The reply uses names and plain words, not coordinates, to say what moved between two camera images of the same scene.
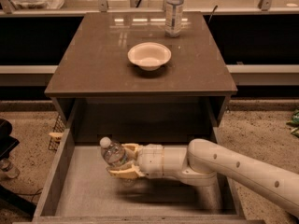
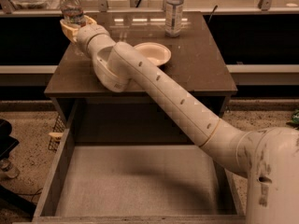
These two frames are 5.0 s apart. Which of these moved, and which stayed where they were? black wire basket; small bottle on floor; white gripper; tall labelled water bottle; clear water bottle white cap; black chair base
Moved: white gripper; clear water bottle white cap
Stayed: black chair base; small bottle on floor; black wire basket; tall labelled water bottle
